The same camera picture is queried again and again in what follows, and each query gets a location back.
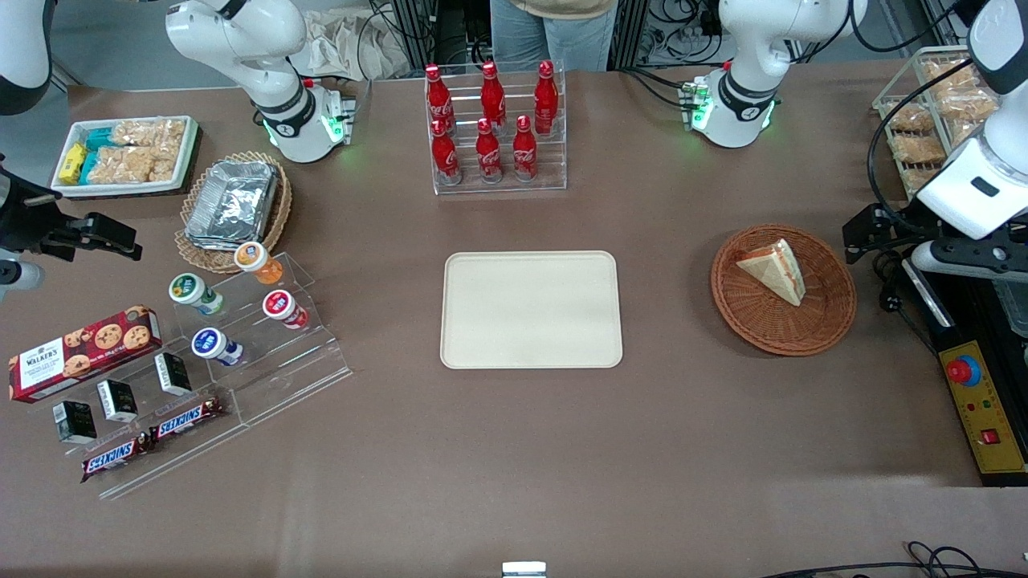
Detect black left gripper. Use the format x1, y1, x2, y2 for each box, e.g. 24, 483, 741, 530
842, 201, 942, 266

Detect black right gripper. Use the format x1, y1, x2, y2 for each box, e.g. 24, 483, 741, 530
0, 163, 145, 262

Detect triangular sandwich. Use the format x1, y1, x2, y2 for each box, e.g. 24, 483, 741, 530
736, 238, 805, 307

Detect black tray under snack tray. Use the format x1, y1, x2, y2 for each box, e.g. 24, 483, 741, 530
50, 122, 204, 202

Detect light oval wicker basket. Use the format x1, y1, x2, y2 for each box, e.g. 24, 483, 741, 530
174, 150, 293, 276

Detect white rectangular snack tray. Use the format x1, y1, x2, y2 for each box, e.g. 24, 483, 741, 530
50, 116, 200, 198

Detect brown round wicker basket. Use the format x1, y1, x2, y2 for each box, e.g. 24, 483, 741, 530
711, 223, 858, 357

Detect beige rectangular plastic tray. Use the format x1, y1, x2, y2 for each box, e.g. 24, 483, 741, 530
439, 250, 624, 370

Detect clear rice cracker pack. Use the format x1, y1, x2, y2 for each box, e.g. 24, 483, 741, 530
110, 119, 188, 155
86, 145, 179, 186

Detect yellow snack pack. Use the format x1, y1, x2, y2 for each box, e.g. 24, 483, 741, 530
57, 142, 88, 185

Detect green lid yogurt cup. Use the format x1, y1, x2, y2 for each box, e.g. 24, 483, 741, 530
168, 273, 226, 316

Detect red Walkers cookie box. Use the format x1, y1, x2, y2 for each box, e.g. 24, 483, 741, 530
7, 304, 164, 405

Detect black machine base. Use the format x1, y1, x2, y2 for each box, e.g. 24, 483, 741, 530
903, 257, 1028, 488

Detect stacked aluminium foil containers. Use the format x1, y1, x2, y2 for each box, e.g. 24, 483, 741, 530
184, 159, 280, 249

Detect orange lid yogurt cup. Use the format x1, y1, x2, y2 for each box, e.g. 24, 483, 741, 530
234, 241, 285, 287

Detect blue lid yogurt cup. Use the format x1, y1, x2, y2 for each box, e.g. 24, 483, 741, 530
190, 328, 244, 368

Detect small black carton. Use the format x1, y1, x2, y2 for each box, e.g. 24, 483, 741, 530
153, 352, 193, 397
52, 399, 98, 446
96, 378, 140, 424

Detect clear plastic container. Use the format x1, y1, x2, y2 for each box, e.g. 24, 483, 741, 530
994, 276, 1028, 339

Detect red lid yogurt cup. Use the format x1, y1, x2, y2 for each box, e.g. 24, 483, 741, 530
262, 290, 309, 331

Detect Snickers chocolate bar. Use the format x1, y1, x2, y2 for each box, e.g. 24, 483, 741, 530
80, 433, 154, 484
148, 397, 226, 443

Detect yellow emergency stop control box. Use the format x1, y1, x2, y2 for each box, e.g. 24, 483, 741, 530
939, 340, 1028, 477

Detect clear acrylic stepped display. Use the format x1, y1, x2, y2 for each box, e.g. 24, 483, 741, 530
24, 252, 353, 501

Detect crumpled white cloth bag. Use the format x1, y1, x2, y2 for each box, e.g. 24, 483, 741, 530
290, 7, 407, 82

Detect clear acrylic bottle rack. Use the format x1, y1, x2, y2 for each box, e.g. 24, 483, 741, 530
423, 59, 569, 197

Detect red cola bottle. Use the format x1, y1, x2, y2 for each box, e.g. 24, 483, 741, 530
430, 119, 462, 186
425, 64, 455, 134
512, 115, 539, 183
480, 61, 508, 129
475, 118, 504, 185
533, 60, 560, 136

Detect person in blue jeans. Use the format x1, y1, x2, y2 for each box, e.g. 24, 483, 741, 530
489, 0, 620, 74

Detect black aluminium equipment rack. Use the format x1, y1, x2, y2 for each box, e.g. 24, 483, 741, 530
390, 0, 492, 75

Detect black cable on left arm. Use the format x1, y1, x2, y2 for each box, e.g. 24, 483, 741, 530
866, 58, 975, 214

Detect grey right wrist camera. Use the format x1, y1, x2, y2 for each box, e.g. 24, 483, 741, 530
0, 255, 46, 295

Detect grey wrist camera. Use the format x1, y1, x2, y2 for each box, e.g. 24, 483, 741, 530
911, 238, 1028, 283
0, 255, 46, 295

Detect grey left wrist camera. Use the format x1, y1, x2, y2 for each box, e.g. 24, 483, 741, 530
911, 238, 1028, 283

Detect white wire basket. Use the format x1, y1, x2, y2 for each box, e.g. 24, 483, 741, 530
872, 45, 1006, 203

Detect black cables at arm base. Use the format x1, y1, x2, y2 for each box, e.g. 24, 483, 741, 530
618, 66, 696, 112

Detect black floor cable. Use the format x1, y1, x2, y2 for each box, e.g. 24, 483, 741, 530
758, 541, 1028, 578

